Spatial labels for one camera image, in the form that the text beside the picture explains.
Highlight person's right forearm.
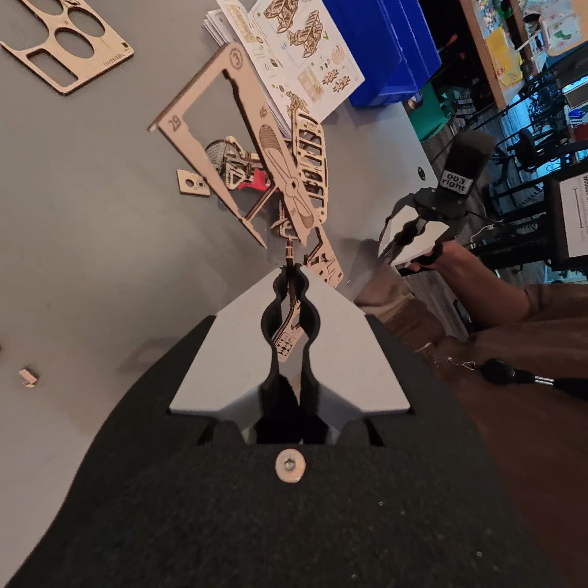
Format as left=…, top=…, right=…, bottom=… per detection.
left=452, top=243, right=588, bottom=334

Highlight grey desk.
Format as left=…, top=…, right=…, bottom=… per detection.
left=0, top=0, right=439, bottom=577

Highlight instruction booklet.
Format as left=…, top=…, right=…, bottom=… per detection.
left=203, top=0, right=366, bottom=138

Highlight brown sweater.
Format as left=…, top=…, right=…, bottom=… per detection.
left=381, top=282, right=588, bottom=588

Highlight khaki trousers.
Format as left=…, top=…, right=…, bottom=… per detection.
left=354, top=264, right=416, bottom=324

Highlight wooden propeller parts sheet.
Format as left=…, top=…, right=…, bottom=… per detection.
left=147, top=41, right=344, bottom=364

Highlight wooden sheet with oval holes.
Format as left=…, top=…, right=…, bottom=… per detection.
left=0, top=0, right=135, bottom=96

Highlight person's right hand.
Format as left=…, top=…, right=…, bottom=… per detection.
left=407, top=240, right=481, bottom=276

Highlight black lanyard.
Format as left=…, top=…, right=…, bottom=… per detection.
left=478, top=358, right=588, bottom=391

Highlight small square wooden offcut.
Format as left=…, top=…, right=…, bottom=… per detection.
left=177, top=169, right=212, bottom=197

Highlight wooden table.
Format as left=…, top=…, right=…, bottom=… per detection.
left=459, top=0, right=588, bottom=108

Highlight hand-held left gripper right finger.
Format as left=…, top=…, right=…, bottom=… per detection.
left=292, top=264, right=412, bottom=432

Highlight marker sign board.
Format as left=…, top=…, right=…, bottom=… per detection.
left=544, top=170, right=588, bottom=273

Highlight wooden biplane model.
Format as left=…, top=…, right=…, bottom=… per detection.
left=204, top=108, right=331, bottom=230

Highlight yellow box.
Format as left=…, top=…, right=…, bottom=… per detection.
left=487, top=28, right=522, bottom=88

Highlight teal bin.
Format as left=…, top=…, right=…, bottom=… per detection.
left=408, top=83, right=454, bottom=142

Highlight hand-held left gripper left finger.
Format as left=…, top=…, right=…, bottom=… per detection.
left=168, top=269, right=290, bottom=432

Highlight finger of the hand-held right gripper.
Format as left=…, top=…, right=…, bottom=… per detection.
left=389, top=220, right=451, bottom=268
left=377, top=205, right=422, bottom=265

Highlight blue plastic bin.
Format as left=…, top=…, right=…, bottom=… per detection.
left=322, top=0, right=443, bottom=108

